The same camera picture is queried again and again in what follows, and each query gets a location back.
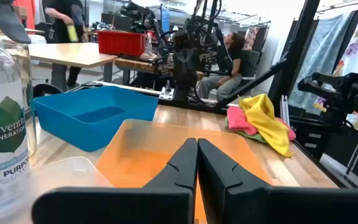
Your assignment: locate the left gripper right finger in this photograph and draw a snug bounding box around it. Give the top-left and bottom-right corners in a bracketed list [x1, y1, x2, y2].
[197, 138, 358, 224]

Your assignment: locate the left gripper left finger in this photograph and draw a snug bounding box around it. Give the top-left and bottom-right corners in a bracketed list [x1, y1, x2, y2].
[31, 138, 198, 224]

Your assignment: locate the green microfiber towel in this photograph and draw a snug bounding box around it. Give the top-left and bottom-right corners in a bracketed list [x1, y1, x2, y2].
[224, 116, 269, 144]

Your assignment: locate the pink microfiber towel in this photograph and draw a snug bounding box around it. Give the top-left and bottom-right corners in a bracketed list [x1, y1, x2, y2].
[227, 105, 297, 142]

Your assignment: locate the yellow microfiber towel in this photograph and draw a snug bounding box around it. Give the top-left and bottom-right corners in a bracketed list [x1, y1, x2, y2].
[239, 93, 295, 158]

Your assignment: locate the orange translucent plastic basket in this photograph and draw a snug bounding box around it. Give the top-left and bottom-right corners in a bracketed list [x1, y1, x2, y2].
[94, 119, 272, 223]

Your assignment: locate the seated person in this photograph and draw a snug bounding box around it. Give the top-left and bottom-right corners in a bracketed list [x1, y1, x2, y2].
[197, 32, 246, 102]

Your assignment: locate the butcher block background table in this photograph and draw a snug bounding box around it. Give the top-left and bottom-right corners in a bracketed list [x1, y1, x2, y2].
[113, 57, 204, 86]

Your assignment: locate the dark office chair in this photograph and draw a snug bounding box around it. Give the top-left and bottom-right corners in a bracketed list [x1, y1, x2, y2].
[237, 49, 261, 83]

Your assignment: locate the red plastic bin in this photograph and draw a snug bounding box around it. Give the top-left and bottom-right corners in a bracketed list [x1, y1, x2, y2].
[97, 30, 146, 57]

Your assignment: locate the clear plastic basket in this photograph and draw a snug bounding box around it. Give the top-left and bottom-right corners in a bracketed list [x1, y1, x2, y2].
[26, 156, 113, 205]

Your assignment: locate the blue plastic basket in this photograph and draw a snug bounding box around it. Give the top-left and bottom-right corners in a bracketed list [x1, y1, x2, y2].
[32, 86, 159, 152]

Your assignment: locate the light wooden office table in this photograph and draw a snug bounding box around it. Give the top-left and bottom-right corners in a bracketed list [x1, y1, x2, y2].
[28, 42, 119, 91]

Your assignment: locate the yellow green held object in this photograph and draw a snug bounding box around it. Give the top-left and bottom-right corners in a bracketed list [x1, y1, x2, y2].
[66, 24, 79, 43]

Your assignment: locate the standing person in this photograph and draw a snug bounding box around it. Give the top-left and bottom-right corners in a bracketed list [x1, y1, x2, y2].
[44, 0, 90, 88]

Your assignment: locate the grey blue fabric curtain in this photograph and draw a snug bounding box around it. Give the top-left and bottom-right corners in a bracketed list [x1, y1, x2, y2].
[288, 12, 354, 110]

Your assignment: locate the clear spray bottle white trigger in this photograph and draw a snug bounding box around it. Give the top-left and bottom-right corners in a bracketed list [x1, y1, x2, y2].
[0, 0, 39, 158]

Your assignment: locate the black camera rig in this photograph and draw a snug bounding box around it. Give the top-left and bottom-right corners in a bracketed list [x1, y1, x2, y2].
[296, 57, 358, 175]

